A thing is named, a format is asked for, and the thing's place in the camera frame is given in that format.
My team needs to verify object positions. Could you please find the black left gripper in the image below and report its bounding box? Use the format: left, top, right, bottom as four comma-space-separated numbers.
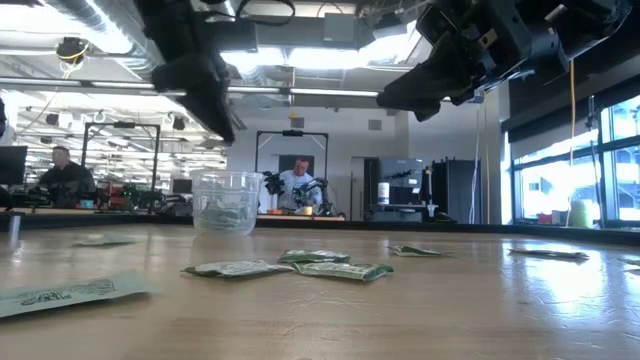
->
149, 29, 236, 145

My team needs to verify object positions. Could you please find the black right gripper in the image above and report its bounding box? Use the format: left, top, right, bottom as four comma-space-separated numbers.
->
377, 4, 536, 123

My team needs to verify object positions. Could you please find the clear plastic cup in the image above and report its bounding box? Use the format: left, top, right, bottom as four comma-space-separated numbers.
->
189, 168, 265, 238

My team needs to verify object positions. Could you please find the dark green Truvia packet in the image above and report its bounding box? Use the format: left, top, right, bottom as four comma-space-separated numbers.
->
388, 244, 445, 259
291, 261, 395, 283
196, 199, 255, 230
181, 259, 296, 279
277, 249, 351, 265

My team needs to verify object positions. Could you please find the pale green Stevia packet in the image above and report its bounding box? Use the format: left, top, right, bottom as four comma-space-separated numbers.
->
0, 269, 159, 319
508, 248, 591, 261
72, 233, 137, 248

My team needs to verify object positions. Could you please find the grey cabinet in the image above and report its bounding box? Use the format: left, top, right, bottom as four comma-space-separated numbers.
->
376, 156, 426, 207

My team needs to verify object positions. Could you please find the grey ceiling box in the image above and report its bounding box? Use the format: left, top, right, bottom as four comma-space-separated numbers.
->
322, 12, 358, 44

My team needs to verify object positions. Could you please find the black cabinet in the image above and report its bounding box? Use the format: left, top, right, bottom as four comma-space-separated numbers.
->
431, 157, 482, 225

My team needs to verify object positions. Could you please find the person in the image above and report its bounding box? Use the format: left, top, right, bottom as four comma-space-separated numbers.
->
277, 156, 324, 212
35, 145, 98, 209

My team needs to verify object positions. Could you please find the distant wooden table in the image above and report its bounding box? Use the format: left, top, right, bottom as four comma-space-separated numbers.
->
257, 213, 347, 223

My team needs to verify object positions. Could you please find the yellow green object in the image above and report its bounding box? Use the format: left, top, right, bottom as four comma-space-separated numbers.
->
568, 199, 595, 229

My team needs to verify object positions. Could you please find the black computer monitor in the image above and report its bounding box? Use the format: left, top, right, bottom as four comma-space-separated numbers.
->
0, 145, 29, 186

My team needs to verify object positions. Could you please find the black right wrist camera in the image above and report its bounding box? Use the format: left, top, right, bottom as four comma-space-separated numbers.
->
416, 2, 469, 51

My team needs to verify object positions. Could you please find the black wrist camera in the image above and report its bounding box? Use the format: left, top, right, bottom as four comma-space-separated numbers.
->
213, 18, 260, 52
416, 2, 469, 51

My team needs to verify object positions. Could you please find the black gantry frame with camera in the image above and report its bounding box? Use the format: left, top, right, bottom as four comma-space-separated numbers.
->
254, 129, 330, 176

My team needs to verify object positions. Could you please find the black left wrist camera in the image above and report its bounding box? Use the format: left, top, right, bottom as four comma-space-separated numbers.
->
213, 18, 260, 52

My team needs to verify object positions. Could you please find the long ceiling light rail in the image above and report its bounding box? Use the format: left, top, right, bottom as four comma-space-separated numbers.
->
0, 74, 454, 102

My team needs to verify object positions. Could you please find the black left camera cable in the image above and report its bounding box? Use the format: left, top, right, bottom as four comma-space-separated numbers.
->
233, 0, 297, 28

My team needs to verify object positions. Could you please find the silver ceiling duct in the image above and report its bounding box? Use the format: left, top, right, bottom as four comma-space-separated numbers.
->
44, 0, 166, 81

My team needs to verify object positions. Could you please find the black metal table frame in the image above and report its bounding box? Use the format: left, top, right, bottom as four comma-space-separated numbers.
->
0, 209, 640, 247

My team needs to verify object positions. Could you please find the yellow black ceiling cord reel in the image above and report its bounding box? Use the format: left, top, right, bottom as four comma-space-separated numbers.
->
54, 36, 91, 66

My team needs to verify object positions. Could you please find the small metal post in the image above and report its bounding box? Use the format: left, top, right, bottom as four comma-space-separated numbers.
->
6, 211, 24, 246

